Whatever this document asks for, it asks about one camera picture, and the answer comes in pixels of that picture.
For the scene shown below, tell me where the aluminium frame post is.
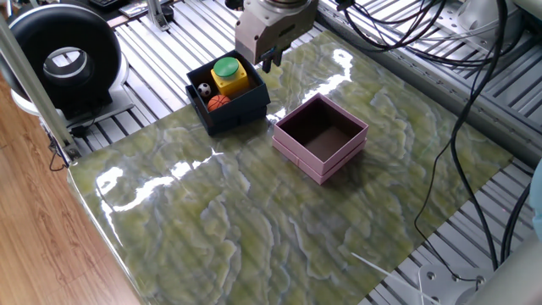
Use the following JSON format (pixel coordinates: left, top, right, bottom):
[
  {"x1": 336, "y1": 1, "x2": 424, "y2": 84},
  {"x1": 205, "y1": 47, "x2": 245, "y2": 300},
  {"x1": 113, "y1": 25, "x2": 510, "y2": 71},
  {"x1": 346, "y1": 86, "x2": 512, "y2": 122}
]
[{"x1": 0, "y1": 16, "x2": 81, "y2": 162}]

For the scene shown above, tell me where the green marble pattern mat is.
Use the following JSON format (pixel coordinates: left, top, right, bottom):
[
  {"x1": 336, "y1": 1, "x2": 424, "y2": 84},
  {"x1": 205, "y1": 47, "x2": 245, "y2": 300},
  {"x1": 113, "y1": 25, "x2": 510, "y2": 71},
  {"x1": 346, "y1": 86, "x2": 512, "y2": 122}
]
[{"x1": 67, "y1": 30, "x2": 514, "y2": 305}]

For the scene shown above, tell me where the dark blue box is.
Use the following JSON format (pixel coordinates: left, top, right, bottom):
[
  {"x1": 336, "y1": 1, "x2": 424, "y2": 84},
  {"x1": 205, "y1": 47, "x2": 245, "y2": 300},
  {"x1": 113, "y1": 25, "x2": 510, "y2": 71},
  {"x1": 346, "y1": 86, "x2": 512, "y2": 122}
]
[{"x1": 185, "y1": 49, "x2": 271, "y2": 137}]

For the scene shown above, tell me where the long black cable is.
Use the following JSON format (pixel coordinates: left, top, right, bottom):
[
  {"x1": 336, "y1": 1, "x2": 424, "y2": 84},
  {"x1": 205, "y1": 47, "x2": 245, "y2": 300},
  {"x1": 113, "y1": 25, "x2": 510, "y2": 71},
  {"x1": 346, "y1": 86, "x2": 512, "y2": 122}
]
[{"x1": 412, "y1": 0, "x2": 509, "y2": 283}]

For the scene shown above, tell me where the orange mini basketball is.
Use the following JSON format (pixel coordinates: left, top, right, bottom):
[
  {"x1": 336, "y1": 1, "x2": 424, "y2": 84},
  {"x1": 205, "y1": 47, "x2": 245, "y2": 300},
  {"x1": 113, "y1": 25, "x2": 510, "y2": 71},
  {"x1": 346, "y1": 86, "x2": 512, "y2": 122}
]
[{"x1": 207, "y1": 94, "x2": 232, "y2": 113}]

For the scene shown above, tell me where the white zip tie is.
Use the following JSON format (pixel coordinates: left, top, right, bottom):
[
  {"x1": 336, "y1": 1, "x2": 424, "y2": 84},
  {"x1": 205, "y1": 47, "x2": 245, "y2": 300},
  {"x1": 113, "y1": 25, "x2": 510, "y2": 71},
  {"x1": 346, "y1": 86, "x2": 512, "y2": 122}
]
[{"x1": 350, "y1": 252, "x2": 441, "y2": 305}]

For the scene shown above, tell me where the thick black cable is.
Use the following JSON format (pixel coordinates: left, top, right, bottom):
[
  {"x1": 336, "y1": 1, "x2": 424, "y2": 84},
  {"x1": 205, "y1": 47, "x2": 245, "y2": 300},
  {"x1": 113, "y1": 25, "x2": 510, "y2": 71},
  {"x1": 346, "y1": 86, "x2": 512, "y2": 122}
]
[{"x1": 499, "y1": 181, "x2": 533, "y2": 264}]

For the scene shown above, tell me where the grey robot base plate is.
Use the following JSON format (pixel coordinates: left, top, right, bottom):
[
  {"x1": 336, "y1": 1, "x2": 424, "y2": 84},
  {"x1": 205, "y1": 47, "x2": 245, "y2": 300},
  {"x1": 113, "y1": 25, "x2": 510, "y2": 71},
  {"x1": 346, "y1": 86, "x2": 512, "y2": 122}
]
[{"x1": 417, "y1": 263, "x2": 488, "y2": 305}]

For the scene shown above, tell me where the black ring-shaped device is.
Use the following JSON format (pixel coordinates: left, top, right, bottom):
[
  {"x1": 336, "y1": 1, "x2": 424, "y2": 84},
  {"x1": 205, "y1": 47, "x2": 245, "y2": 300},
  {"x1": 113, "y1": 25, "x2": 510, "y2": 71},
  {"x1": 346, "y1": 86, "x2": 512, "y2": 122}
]
[{"x1": 8, "y1": 3, "x2": 136, "y2": 128}]

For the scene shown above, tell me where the yellow box green push button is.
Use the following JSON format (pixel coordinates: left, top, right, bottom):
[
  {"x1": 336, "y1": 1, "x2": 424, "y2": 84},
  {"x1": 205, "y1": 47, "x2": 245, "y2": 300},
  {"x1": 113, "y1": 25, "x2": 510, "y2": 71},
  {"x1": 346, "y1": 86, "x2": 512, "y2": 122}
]
[{"x1": 210, "y1": 56, "x2": 250, "y2": 97}]

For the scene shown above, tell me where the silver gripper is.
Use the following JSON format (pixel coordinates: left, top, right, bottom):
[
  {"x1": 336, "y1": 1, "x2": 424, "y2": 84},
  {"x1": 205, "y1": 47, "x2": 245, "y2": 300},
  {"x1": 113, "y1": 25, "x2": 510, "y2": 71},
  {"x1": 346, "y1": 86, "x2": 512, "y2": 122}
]
[{"x1": 235, "y1": 8, "x2": 318, "y2": 74}]

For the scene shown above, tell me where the black cable bundle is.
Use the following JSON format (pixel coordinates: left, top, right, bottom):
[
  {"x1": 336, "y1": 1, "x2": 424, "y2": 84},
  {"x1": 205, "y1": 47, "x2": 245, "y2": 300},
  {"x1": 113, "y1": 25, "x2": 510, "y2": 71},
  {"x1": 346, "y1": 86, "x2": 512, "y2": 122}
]
[{"x1": 334, "y1": 0, "x2": 526, "y2": 69}]

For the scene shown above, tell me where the pink open box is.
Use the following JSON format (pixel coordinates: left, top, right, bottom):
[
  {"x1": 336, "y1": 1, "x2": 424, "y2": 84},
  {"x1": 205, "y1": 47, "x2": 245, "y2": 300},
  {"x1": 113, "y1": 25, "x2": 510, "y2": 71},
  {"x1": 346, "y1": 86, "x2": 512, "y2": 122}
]
[{"x1": 271, "y1": 91, "x2": 369, "y2": 186}]

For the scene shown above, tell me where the small aluminium bracket post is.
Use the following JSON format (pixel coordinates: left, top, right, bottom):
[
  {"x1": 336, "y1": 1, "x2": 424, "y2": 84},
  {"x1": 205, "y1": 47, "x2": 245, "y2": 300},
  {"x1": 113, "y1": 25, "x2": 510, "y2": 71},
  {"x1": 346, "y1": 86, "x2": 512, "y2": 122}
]
[{"x1": 146, "y1": 0, "x2": 170, "y2": 31}]

